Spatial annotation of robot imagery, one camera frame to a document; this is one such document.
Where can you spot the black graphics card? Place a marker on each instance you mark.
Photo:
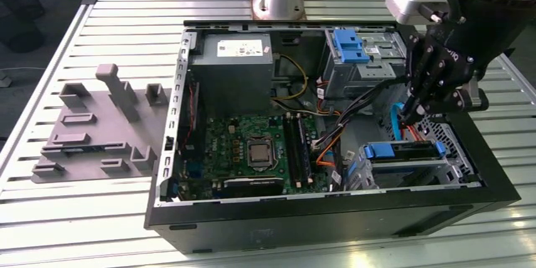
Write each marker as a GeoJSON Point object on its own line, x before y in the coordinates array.
{"type": "Point", "coordinates": [250, 186]}

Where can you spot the hard disk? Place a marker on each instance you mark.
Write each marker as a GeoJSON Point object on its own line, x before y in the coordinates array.
{"type": "Point", "coordinates": [380, 150]}

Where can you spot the silver CPU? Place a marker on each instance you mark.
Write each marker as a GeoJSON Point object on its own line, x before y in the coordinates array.
{"type": "Point", "coordinates": [260, 153]}

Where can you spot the grey drive cage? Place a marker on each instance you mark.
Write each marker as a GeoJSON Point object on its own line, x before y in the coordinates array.
{"type": "Point", "coordinates": [376, 71]}

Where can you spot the RAM stick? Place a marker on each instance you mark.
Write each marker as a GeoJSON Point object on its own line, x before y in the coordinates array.
{"type": "Point", "coordinates": [81, 149]}

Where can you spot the black mesh basket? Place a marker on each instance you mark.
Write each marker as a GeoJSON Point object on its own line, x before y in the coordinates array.
{"type": "Point", "coordinates": [20, 13]}

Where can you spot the blue drive latch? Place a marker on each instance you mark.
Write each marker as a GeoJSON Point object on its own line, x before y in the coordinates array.
{"type": "Point", "coordinates": [349, 45]}

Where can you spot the grey stand foot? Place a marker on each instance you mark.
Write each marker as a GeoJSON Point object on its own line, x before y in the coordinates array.
{"type": "Point", "coordinates": [2, 79]}

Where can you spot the CPU socket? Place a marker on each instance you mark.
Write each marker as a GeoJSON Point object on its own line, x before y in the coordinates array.
{"type": "Point", "coordinates": [261, 140]}

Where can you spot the green motherboard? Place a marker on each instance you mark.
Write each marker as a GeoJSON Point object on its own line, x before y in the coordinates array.
{"type": "Point", "coordinates": [221, 142]}

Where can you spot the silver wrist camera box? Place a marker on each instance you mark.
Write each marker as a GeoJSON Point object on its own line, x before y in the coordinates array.
{"type": "Point", "coordinates": [404, 1]}

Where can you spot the grey parts rack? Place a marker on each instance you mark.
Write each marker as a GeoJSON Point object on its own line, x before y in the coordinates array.
{"type": "Point", "coordinates": [96, 117]}

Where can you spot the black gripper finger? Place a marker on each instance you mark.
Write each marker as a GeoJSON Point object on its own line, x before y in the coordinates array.
{"type": "Point", "coordinates": [426, 70]}
{"type": "Point", "coordinates": [458, 101]}

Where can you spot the silver disk bay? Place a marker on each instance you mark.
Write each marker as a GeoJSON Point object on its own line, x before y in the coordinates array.
{"type": "Point", "coordinates": [412, 164]}

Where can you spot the grey power supply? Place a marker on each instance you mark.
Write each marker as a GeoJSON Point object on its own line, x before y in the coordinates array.
{"type": "Point", "coordinates": [229, 86]}

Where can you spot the black PC case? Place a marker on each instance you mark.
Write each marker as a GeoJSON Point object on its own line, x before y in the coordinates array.
{"type": "Point", "coordinates": [293, 227]}

